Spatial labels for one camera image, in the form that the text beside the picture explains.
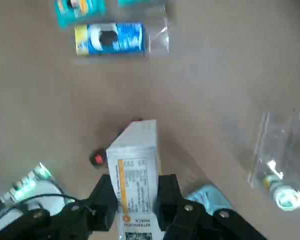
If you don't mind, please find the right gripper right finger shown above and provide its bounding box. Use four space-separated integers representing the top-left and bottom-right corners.
154 173 266 240

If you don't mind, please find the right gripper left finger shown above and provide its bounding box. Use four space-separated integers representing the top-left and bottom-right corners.
0 173 118 240

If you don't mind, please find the orange black barcode scanner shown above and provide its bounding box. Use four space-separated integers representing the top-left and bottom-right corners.
89 117 145 170

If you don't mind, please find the white orange cookie box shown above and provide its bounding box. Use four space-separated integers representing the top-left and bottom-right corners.
105 119 166 240

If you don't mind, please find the light blue shopping basket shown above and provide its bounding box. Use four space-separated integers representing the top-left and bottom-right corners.
184 184 235 216

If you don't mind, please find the green-lidded white jar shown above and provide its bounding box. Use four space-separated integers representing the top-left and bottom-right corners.
262 173 300 212

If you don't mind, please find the clear acrylic display stand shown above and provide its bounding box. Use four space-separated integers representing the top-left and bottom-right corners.
247 109 300 196

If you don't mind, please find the blue Oreo cookie box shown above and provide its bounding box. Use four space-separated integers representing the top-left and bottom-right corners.
73 21 152 58

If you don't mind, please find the teal snack packet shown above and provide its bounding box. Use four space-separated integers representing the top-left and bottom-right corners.
117 0 166 7
53 0 107 28

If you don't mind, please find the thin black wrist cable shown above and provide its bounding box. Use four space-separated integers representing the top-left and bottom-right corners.
22 193 96 213

